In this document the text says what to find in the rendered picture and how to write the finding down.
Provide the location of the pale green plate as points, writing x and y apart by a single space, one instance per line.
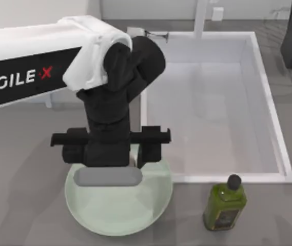
120 205

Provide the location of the white sink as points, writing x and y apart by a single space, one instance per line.
212 107

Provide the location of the green bottle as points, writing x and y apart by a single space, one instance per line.
224 202

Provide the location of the small grey metal lever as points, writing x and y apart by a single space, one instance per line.
158 35

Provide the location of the tall white tap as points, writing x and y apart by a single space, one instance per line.
199 18

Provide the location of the white wall socket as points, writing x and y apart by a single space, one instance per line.
217 13

